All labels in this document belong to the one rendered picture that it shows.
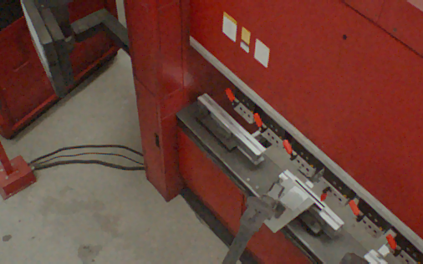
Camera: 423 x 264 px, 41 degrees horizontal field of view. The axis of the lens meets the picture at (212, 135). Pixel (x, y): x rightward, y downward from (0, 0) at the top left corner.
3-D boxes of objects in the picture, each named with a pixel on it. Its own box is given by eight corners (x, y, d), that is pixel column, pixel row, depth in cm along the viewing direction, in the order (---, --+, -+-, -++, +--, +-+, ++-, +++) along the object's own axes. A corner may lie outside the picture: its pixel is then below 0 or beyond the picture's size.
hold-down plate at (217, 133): (195, 119, 317) (195, 115, 315) (202, 114, 320) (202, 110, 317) (229, 153, 304) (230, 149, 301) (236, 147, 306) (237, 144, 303)
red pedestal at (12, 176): (-9, 180, 392) (-51, 102, 327) (23, 162, 402) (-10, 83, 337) (4, 200, 383) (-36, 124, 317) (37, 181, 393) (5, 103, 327)
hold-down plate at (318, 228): (272, 195, 288) (273, 192, 285) (280, 190, 290) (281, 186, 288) (314, 236, 274) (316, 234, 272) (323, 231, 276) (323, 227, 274)
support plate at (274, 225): (248, 207, 270) (248, 205, 269) (287, 178, 281) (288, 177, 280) (274, 233, 262) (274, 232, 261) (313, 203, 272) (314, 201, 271)
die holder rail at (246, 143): (197, 109, 322) (197, 98, 314) (205, 104, 324) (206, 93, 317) (256, 165, 299) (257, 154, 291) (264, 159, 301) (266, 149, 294)
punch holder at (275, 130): (258, 132, 274) (262, 109, 261) (272, 124, 278) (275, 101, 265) (280, 151, 268) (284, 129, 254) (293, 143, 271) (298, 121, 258)
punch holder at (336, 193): (318, 186, 256) (324, 165, 243) (331, 177, 259) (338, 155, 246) (342, 209, 249) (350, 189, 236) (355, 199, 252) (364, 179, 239)
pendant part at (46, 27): (32, 41, 300) (14, -14, 272) (53, 34, 304) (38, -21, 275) (57, 99, 276) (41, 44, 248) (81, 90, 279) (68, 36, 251)
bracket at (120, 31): (69, 34, 319) (67, 24, 313) (106, 16, 328) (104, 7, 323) (108, 74, 300) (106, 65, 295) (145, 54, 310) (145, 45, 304)
